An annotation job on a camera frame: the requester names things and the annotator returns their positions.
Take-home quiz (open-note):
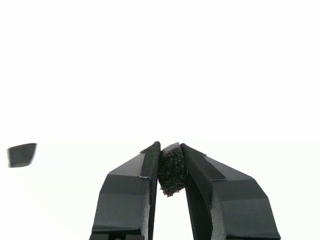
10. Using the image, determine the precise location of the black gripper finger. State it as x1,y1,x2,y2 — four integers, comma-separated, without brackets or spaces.
179,142,282,240
91,141,161,240

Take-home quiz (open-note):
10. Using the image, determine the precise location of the black foam cube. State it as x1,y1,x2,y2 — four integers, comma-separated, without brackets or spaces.
6,142,38,169
157,141,188,198

